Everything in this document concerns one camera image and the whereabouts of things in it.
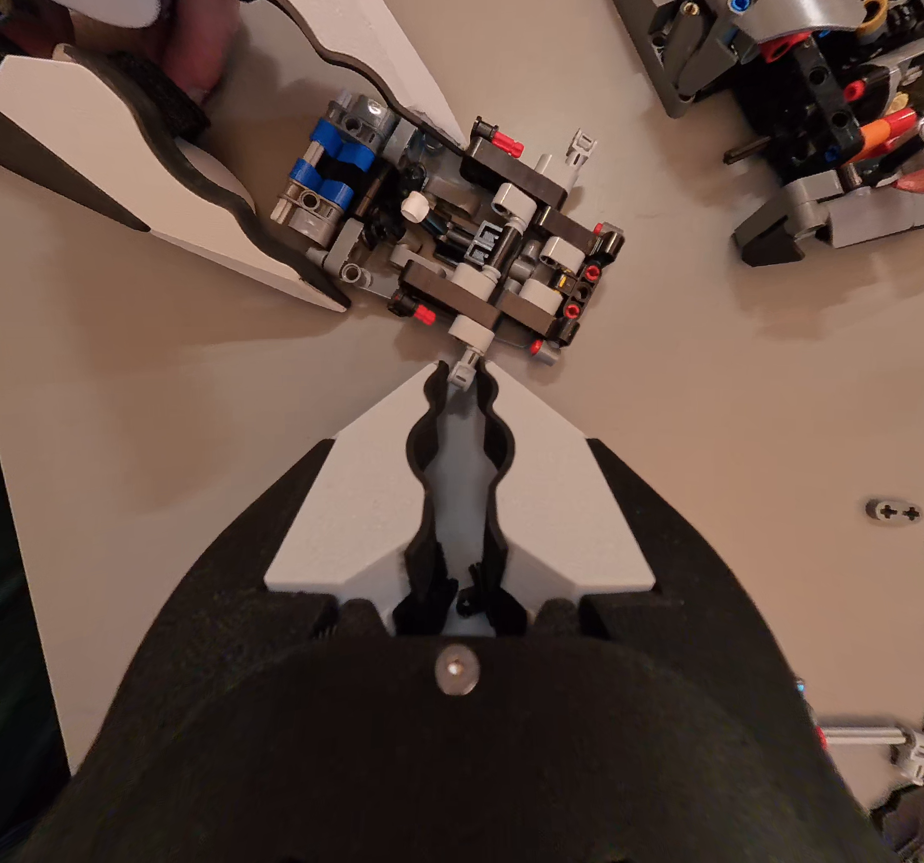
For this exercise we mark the dark cloth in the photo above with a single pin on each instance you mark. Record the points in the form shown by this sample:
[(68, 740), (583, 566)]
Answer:
[(21, 625)]

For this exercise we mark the small lego chassis assembly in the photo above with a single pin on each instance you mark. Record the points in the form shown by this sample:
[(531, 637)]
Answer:
[(469, 242)]

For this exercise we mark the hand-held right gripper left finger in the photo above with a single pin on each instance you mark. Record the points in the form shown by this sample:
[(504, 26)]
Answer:
[(339, 509)]

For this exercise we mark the person's left hand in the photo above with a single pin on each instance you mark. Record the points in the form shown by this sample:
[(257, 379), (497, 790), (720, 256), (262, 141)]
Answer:
[(202, 33)]

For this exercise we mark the grey lego axle piece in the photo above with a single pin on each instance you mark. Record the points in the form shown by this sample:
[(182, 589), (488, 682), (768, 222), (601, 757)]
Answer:
[(866, 736)]

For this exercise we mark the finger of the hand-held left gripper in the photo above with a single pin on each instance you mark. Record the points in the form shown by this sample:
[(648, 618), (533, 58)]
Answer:
[(123, 155), (346, 25)]

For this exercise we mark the short grey lego beam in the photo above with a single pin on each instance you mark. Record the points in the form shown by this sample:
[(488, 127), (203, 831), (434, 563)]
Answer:
[(894, 511)]

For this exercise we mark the large lego car model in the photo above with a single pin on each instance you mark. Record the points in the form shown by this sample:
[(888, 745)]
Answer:
[(794, 33)]

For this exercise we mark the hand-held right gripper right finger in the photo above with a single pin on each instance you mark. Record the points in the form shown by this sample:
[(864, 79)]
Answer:
[(577, 509)]

